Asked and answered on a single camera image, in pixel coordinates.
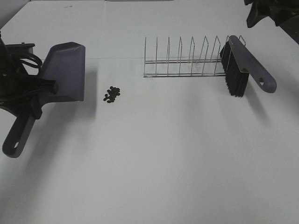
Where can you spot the grey brush black bristles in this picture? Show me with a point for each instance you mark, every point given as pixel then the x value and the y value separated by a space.
pixel 238 64

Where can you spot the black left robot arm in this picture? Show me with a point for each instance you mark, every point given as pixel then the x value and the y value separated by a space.
pixel 33 64

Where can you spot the grey plastic dustpan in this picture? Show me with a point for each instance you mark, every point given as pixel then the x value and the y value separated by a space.
pixel 64 63

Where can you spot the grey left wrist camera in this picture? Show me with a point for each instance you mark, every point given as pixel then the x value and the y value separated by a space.
pixel 21 50

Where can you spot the metal wire dish rack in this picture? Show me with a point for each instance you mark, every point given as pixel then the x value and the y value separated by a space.
pixel 187 60

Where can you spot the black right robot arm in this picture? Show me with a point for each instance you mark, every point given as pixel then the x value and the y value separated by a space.
pixel 285 10

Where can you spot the pile of coffee beans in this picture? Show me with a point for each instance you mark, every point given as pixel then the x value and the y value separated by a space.
pixel 111 94

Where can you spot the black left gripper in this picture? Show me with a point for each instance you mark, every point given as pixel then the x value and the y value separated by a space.
pixel 19 91

